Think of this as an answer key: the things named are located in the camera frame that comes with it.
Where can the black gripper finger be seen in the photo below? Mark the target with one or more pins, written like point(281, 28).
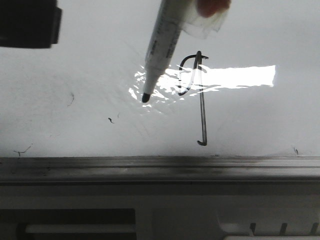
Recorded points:
point(29, 24)

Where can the white black whiteboard marker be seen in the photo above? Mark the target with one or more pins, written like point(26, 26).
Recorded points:
point(195, 17)

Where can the white whiteboard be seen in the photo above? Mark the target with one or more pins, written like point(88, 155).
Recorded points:
point(250, 89)

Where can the white plastic tray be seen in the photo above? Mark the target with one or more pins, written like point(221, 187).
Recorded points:
point(215, 211)

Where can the grey aluminium whiteboard frame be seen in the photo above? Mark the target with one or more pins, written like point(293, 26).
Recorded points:
point(45, 170)

